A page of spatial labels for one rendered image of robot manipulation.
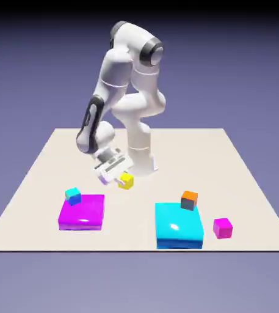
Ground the small yellow cube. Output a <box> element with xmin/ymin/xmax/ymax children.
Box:
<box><xmin>117</xmin><ymin>172</ymin><xmax>134</xmax><ymax>190</ymax></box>

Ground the small cyan cube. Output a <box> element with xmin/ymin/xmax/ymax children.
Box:
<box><xmin>65</xmin><ymin>187</ymin><xmax>82</xmax><ymax>207</ymax></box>

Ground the small magenta cube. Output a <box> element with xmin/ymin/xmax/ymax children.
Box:
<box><xmin>212</xmin><ymin>217</ymin><xmax>234</xmax><ymax>240</ymax></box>

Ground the large magenta box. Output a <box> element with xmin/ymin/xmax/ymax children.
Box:
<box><xmin>57</xmin><ymin>194</ymin><xmax>106</xmax><ymax>232</ymax></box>

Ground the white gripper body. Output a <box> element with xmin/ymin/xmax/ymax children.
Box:
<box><xmin>93</xmin><ymin>155</ymin><xmax>134</xmax><ymax>180</ymax></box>

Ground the large cyan box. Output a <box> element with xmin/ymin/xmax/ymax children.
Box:
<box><xmin>154</xmin><ymin>202</ymin><xmax>205</xmax><ymax>250</ymax></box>

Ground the small orange cube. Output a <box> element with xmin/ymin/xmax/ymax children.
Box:
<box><xmin>180</xmin><ymin>190</ymin><xmax>199</xmax><ymax>212</ymax></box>

